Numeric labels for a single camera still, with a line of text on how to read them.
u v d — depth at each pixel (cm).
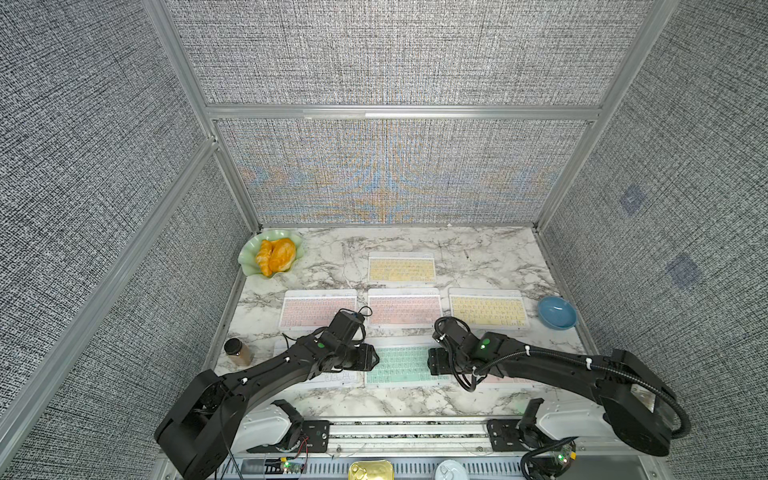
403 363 86
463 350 64
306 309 97
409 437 75
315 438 73
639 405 42
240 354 80
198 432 41
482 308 96
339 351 65
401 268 106
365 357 73
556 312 94
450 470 65
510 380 58
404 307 97
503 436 73
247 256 104
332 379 82
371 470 66
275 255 100
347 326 67
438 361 75
